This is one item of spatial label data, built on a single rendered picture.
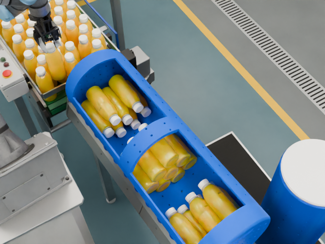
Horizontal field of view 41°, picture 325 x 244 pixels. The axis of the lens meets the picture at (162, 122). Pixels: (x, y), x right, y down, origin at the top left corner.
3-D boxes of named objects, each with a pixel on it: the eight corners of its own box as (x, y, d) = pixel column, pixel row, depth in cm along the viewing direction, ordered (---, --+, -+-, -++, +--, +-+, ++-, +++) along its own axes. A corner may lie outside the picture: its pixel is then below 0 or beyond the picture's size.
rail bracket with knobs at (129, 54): (121, 80, 200) (119, 65, 192) (113, 70, 204) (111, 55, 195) (139, 70, 203) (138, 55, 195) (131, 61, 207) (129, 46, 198)
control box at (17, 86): (8, 102, 181) (0, 87, 172) (-10, 73, 190) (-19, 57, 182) (30, 91, 184) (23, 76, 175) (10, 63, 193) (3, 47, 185)
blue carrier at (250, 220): (198, 287, 142) (206, 260, 119) (70, 114, 183) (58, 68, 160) (261, 239, 152) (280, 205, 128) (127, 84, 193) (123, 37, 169)
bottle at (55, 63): (62, 82, 187) (54, 55, 173) (49, 79, 188) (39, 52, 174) (69, 71, 190) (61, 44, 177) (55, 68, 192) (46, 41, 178)
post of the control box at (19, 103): (56, 190, 268) (7, 87, 185) (53, 185, 269) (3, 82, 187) (62, 186, 269) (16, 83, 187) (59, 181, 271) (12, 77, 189)
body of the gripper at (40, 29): (45, 47, 164) (36, 23, 154) (35, 34, 168) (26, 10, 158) (63, 38, 166) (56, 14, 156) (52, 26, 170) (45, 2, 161)
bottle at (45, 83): (60, 93, 196) (51, 68, 183) (52, 103, 193) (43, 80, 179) (47, 88, 198) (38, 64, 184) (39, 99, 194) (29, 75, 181)
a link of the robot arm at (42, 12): (23, 0, 155) (43, -8, 157) (26, 10, 158) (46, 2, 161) (32, 11, 151) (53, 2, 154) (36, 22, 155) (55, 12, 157)
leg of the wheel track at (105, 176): (109, 205, 261) (95, 152, 210) (104, 198, 264) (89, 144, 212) (117, 200, 263) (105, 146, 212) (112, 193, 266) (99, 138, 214)
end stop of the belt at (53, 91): (44, 99, 188) (43, 95, 185) (44, 98, 188) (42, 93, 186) (122, 59, 201) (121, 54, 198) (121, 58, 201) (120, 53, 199)
